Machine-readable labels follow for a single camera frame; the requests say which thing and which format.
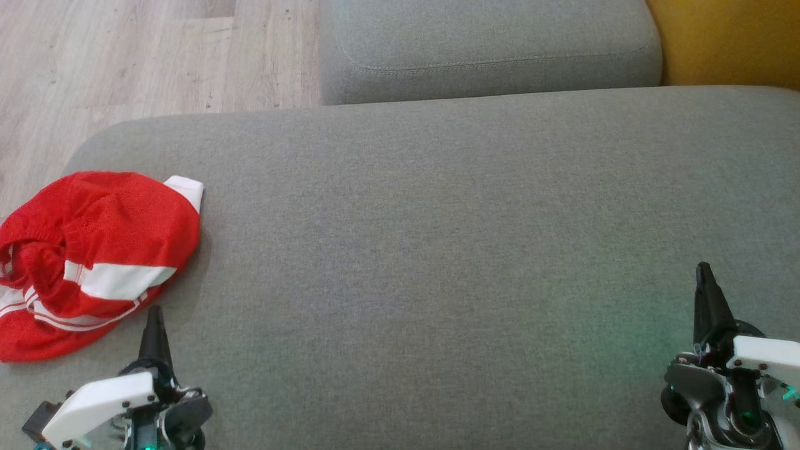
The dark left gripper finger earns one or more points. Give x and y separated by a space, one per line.
155 344

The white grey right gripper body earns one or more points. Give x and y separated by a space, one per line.
765 356

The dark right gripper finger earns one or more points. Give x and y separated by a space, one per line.
711 312

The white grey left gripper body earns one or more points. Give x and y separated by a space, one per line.
100 403

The red shorts with white stripes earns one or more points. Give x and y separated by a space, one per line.
112 225

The yellow sofa back cushion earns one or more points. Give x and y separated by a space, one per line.
731 37

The large grey sofa chaise cushion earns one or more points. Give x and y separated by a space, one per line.
437 250

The grey sofa seat cushion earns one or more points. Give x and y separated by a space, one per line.
487 44

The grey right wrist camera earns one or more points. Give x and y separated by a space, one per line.
697 384

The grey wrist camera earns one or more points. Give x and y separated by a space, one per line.
697 384
187 415

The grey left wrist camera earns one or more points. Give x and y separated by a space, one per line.
187 415

